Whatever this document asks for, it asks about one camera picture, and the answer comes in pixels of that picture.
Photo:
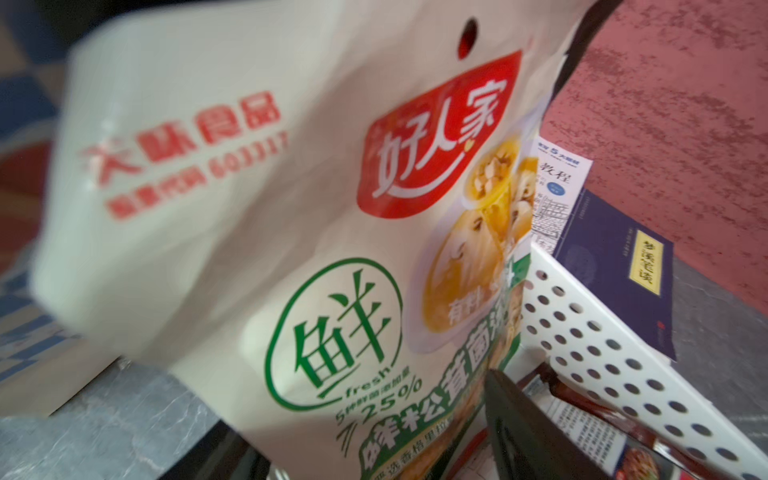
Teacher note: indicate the blue checkered paper bag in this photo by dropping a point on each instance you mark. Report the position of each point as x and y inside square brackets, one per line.
[43, 365]

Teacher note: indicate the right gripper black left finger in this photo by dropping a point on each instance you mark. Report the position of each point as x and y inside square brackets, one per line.
[221, 454]

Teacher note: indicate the dark red condiment packet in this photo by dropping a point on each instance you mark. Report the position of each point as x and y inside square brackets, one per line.
[621, 447]

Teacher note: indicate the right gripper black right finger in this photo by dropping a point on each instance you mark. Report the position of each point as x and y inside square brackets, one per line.
[526, 444]

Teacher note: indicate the dark blue book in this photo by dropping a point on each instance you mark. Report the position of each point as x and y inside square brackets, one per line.
[625, 264]

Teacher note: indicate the white perforated plastic basket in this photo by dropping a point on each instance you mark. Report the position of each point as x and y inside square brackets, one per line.
[624, 372]

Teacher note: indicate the white green condiment packet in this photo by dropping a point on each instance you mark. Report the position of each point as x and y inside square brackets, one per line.
[316, 215]

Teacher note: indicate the white printed booklet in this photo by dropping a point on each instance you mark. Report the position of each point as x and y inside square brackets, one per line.
[561, 176]

